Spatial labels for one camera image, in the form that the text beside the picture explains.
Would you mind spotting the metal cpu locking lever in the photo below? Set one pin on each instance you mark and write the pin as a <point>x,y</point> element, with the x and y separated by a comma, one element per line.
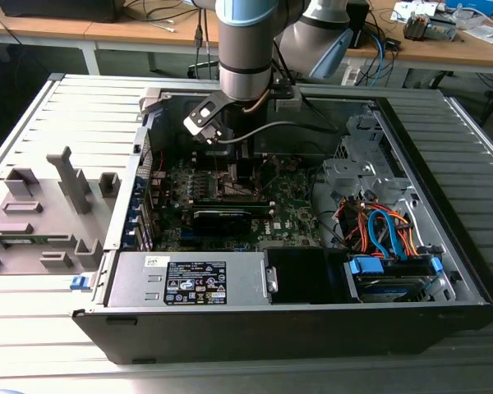
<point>272,176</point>
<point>216,162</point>

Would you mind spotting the silver cpu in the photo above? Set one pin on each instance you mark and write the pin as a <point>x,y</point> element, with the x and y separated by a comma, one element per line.
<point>230,185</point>

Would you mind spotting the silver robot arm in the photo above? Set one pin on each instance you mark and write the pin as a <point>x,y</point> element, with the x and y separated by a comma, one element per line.
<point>244,49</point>

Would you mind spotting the cpu socket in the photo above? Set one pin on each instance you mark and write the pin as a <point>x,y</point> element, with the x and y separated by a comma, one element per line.
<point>226,197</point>

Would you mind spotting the cpu cooler heatsink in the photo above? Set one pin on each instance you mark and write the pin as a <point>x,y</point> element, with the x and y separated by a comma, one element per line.
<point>417,26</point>

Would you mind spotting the round coin battery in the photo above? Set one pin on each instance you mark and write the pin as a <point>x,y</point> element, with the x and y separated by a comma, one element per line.
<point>292,166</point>

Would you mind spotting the green motherboard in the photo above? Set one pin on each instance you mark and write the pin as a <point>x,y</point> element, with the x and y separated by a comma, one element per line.
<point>289,197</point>

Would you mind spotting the black graphics card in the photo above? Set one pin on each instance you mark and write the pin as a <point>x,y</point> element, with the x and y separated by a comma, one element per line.
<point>222,223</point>

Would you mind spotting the metal drive cage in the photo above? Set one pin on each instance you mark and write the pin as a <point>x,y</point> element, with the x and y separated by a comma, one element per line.
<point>353,168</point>

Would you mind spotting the white power strip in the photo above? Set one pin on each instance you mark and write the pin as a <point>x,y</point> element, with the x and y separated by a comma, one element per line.
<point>350,76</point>

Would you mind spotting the blue disk carrier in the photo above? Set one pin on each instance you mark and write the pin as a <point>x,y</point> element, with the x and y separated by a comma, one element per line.
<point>367,268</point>

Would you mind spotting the grey power supply unit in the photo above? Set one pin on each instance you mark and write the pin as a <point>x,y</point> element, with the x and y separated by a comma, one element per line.
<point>139,283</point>

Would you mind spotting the tall black box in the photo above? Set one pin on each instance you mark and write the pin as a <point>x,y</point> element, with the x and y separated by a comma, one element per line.
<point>359,24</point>

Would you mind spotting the black open pc case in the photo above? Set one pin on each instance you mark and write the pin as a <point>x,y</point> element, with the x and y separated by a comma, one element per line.
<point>230,336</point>

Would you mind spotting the hard disk with blue label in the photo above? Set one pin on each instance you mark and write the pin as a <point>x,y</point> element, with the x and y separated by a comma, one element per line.
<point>390,291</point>

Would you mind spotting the grey parts rack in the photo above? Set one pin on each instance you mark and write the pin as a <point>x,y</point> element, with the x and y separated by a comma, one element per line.
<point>49,193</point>

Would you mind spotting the small blue clip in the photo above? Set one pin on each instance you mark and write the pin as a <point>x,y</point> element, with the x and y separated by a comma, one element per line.
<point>80,283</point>

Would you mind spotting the white papers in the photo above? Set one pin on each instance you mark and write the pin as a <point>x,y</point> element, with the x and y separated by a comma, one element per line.
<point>411,10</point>

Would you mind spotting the wooden desk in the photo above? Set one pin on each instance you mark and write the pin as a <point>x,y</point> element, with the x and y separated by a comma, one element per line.
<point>456,51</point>
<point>45,26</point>

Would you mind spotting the grey metal drive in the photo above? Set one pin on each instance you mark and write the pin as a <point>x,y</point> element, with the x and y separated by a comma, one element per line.
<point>443,28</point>

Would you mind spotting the wide black device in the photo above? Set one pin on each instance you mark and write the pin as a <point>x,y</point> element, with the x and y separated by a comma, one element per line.
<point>57,10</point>

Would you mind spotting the clear plastic bag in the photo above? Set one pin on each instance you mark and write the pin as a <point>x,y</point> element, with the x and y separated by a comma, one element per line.
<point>485,33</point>

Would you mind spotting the blue cardboard box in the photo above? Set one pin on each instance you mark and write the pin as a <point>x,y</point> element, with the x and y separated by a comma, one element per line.
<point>472,6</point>

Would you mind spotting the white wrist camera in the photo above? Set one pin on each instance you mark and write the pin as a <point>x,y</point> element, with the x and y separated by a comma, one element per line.
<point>207,132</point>

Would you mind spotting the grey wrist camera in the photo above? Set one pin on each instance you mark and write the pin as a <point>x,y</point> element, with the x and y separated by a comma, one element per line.
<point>289,102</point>

